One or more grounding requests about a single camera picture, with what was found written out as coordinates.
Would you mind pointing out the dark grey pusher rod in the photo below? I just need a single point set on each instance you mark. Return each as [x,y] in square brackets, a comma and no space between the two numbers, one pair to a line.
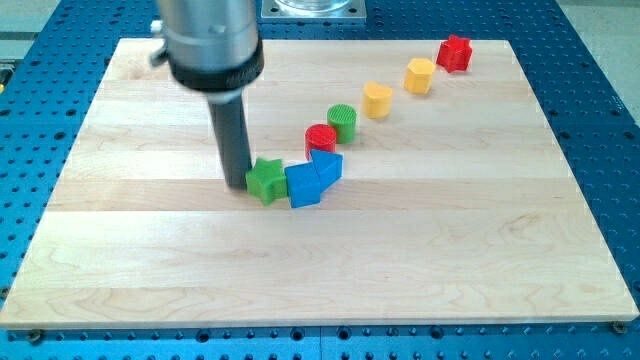
[229,126]

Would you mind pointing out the green star block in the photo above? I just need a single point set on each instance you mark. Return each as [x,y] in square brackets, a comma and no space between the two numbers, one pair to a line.
[267,180]

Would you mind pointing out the blue cube block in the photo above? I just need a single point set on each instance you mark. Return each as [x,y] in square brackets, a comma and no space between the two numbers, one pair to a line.
[303,185]

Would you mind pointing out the red star block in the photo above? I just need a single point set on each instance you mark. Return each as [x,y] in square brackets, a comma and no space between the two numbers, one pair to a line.
[454,53]

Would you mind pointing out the red cylinder block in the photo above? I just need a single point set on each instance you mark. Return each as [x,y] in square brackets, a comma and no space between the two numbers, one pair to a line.
[320,137]

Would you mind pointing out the green cylinder block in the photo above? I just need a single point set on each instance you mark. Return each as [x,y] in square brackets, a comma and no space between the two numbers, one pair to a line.
[342,118]

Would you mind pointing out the blue triangle block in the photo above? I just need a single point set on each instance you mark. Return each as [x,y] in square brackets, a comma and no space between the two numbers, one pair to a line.
[328,166]

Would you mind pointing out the yellow heart block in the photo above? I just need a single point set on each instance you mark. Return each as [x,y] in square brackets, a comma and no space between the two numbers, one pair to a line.
[377,100]

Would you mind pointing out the blue perforated metal table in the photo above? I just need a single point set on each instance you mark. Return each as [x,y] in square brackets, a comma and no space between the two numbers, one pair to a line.
[51,91]

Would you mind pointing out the yellow hexagon block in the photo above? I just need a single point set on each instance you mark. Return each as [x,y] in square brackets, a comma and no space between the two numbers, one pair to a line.
[419,75]

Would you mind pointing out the light wooden board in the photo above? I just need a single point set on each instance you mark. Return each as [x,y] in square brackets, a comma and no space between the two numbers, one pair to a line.
[459,207]

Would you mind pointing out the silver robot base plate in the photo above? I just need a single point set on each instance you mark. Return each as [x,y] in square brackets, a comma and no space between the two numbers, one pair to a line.
[313,9]

